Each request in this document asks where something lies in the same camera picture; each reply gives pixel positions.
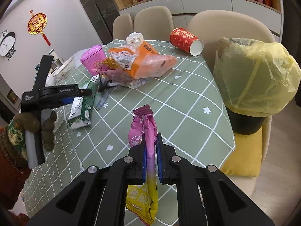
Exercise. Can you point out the pink tin box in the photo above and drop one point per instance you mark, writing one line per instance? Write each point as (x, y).
(93, 60)

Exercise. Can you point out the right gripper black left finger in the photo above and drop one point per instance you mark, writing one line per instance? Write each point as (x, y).
(95, 197)

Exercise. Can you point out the beige chair middle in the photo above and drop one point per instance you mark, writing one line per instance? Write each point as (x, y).
(154, 23)

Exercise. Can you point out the orange clear snack bag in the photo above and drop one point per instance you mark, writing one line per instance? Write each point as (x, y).
(141, 60)

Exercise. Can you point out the yellow seat cushion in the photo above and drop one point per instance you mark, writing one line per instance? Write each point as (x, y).
(246, 159)

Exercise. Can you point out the beige chair far left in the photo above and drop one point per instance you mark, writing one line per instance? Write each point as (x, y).
(122, 26)

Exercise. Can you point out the green snack bag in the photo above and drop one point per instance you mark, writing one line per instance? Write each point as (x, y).
(81, 107)

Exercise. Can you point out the yellow bagged trash bin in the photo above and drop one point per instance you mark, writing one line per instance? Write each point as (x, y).
(256, 80)

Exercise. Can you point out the pink yellow snack wrapper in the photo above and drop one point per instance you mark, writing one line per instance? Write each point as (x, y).
(143, 199)

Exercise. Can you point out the gold black snack bag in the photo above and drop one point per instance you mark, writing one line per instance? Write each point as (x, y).
(110, 63)

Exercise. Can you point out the red paper cup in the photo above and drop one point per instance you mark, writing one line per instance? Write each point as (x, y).
(186, 41)

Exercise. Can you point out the glass bowl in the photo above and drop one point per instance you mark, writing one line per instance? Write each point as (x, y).
(65, 69)

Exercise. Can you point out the white yellow toy holder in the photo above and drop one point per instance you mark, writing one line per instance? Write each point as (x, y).
(134, 37)

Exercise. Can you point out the red chinese knot ornament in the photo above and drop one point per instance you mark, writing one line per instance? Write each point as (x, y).
(36, 25)

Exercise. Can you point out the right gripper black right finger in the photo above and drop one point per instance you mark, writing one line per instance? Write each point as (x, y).
(205, 196)

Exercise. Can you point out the panda wall clock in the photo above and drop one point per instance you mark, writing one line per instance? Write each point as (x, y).
(7, 48)

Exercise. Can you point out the beige chair near bin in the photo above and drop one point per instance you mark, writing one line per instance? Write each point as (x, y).
(209, 26)

